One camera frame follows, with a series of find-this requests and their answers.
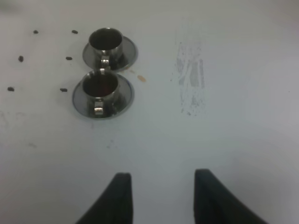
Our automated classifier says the stainless steel saucer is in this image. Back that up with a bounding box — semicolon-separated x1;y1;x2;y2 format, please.
72;74;134;119
82;36;138;72

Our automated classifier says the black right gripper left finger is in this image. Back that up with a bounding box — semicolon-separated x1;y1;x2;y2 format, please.
77;173;134;224

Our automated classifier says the near stainless steel teacup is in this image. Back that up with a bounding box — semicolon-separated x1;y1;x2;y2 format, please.
81;69;120;118

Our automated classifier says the stainless steel teacup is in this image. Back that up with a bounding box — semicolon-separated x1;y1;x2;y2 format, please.
88;28;123;68
81;69;120;118

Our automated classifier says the far stainless steel saucer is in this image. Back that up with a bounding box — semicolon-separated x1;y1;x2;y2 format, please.
82;36;138;72

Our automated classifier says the near stainless steel saucer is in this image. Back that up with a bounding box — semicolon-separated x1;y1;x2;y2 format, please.
72;74;134;119

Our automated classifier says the far stainless steel teacup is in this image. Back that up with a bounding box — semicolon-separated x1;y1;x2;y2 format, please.
88;28;123;68

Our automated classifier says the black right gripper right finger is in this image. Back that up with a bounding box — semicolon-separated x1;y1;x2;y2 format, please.
193;169;266;224

